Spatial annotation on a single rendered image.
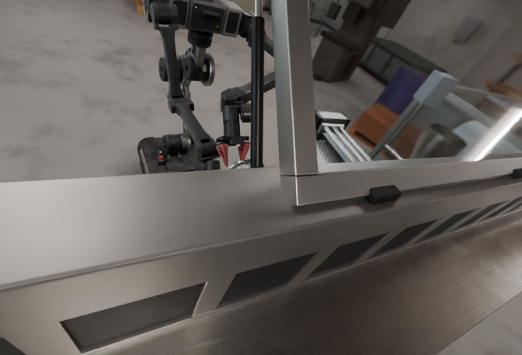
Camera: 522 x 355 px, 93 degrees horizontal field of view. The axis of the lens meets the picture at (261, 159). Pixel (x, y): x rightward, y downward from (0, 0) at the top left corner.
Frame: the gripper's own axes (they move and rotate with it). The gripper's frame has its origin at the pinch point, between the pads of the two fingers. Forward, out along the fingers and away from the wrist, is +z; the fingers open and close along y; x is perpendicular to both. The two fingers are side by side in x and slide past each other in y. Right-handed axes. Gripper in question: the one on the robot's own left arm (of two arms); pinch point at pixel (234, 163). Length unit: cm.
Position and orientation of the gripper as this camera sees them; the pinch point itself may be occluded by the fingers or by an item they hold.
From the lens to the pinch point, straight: 85.9
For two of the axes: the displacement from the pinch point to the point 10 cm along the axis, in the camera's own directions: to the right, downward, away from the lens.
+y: -8.8, 0.4, -4.8
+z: 0.8, 9.9, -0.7
